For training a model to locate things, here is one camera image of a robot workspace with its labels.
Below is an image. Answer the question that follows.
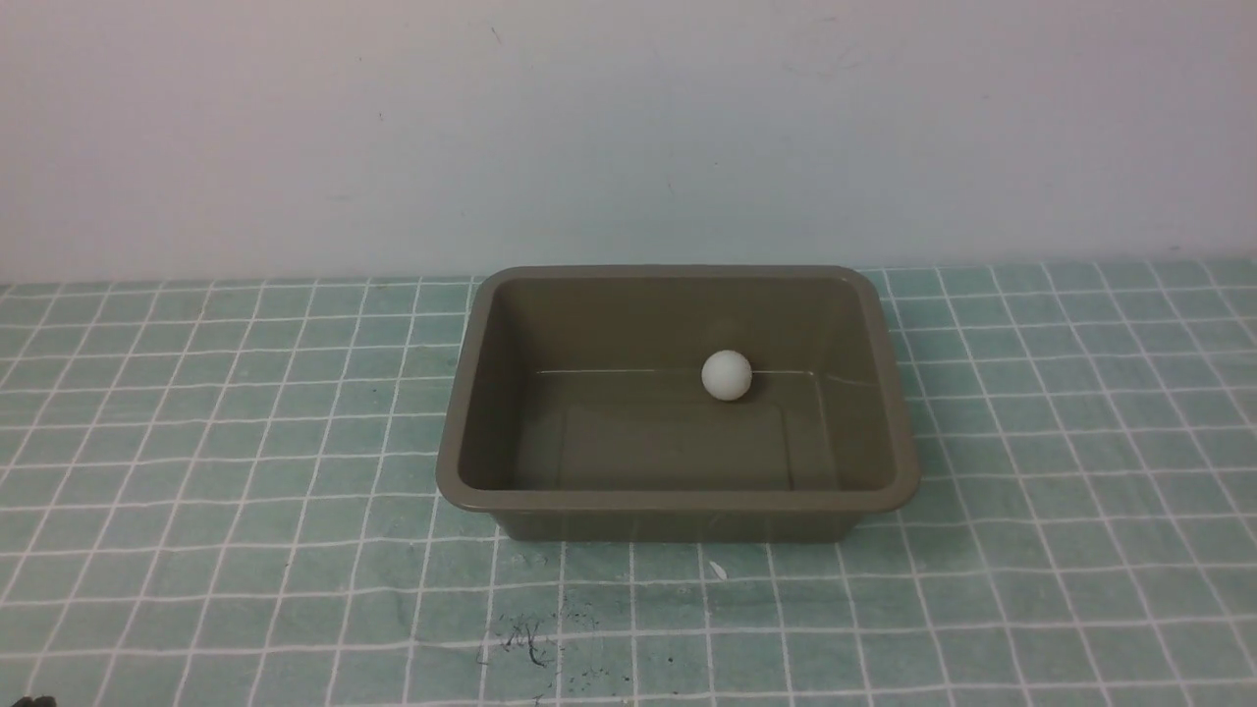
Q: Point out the white ping-pong ball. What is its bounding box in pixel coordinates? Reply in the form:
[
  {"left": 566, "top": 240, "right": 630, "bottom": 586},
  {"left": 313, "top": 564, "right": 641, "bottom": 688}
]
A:
[{"left": 700, "top": 350, "right": 753, "bottom": 403}]

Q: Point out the olive green plastic bin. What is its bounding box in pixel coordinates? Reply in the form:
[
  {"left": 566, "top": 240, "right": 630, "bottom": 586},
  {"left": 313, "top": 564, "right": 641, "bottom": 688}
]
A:
[{"left": 436, "top": 264, "right": 923, "bottom": 543}]

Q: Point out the green checkered tablecloth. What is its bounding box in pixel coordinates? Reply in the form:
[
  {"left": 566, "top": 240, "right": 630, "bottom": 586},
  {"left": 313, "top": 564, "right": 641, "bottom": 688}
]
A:
[{"left": 1, "top": 258, "right": 1256, "bottom": 706}]

